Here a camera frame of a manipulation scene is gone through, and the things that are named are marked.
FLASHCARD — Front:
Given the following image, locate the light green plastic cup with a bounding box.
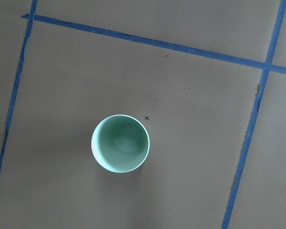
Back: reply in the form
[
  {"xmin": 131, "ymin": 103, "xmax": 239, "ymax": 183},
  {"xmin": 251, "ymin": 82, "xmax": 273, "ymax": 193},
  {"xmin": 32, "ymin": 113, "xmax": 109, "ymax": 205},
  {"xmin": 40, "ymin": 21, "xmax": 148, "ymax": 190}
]
[{"xmin": 91, "ymin": 114, "xmax": 150, "ymax": 173}]

